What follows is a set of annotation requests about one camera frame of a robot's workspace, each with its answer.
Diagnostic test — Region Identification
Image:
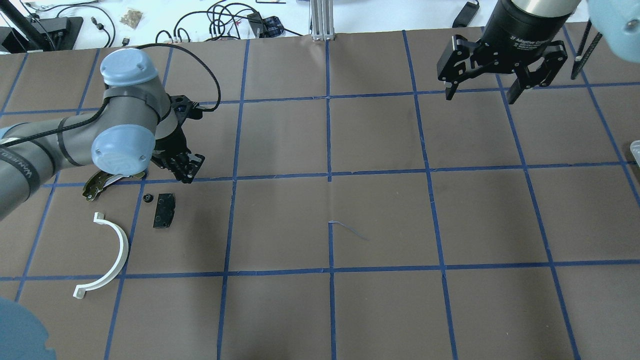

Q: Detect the black power adapter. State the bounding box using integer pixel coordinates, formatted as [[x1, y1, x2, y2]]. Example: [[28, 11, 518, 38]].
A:
[[451, 0, 480, 28]]

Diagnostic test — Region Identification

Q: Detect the dark curved brake shoe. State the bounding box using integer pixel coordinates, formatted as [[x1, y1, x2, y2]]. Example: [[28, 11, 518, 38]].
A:
[[82, 170, 148, 202]]

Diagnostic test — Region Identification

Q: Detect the black rectangular plastic part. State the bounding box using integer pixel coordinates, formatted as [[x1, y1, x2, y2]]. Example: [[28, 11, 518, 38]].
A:
[[152, 193, 176, 229]]

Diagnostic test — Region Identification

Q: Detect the small black bearing gear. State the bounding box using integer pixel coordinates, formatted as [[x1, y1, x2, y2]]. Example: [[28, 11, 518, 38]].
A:
[[142, 193, 154, 204]]

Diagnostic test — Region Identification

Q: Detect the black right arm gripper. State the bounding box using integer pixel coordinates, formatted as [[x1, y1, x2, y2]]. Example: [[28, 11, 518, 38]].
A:
[[436, 0, 579, 105]]

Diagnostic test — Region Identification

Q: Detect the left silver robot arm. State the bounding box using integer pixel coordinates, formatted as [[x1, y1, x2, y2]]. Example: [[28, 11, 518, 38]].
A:
[[0, 46, 205, 218]]

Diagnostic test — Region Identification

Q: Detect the small bag of nuts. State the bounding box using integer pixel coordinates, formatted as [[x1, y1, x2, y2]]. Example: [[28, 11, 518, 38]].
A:
[[119, 8, 144, 29]]

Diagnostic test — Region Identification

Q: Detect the aluminium frame post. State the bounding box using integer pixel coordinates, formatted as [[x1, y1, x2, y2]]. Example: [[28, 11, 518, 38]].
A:
[[308, 0, 336, 41]]

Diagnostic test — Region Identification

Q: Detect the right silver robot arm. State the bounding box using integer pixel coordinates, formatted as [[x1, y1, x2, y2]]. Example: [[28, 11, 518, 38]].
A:
[[437, 0, 639, 103]]

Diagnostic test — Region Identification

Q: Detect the white curved plastic bracket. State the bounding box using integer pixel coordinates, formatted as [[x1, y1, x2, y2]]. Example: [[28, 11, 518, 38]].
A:
[[71, 211, 130, 300]]

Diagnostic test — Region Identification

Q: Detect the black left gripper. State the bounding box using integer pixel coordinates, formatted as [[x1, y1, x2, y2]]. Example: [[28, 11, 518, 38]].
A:
[[151, 127, 206, 183]]

